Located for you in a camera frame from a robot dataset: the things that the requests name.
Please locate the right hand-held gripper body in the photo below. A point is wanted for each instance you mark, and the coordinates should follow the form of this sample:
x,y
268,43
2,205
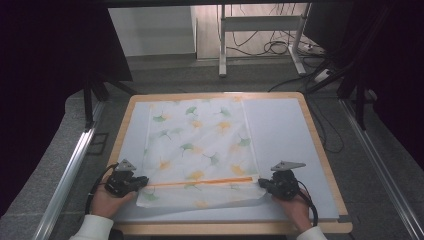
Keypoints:
x,y
285,183

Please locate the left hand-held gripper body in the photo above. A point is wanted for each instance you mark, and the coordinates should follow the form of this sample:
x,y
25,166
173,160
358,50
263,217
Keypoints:
x,y
120,181

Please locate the white leaf-print pillowcase orange zipper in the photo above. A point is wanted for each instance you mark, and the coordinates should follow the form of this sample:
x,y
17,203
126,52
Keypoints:
x,y
200,150

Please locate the person's left hand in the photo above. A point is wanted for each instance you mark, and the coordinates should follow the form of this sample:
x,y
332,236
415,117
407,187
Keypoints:
x,y
105,205

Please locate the person's right hand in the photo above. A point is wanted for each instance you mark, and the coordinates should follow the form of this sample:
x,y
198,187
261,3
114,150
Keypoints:
x,y
298,210

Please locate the black metal stand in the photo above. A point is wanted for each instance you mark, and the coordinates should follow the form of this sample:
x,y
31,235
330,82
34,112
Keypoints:
x,y
359,103
88,106

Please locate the white power strip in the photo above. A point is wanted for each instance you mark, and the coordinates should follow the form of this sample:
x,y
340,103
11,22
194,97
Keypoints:
x,y
311,48
322,75

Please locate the dark curtain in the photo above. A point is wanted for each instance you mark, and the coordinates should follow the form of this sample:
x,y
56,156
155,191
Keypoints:
x,y
40,66
400,66

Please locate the white cabinet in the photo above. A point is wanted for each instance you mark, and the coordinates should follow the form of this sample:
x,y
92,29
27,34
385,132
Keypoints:
x,y
153,30

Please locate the black floor bracket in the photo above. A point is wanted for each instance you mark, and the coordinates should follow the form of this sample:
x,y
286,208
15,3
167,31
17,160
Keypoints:
x,y
98,143

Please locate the aluminium floor rail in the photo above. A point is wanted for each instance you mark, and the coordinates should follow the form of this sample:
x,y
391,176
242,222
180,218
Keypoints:
x,y
376,156
71,160

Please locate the white metal desk frame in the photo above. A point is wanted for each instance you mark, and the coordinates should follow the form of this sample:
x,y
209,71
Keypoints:
x,y
260,23

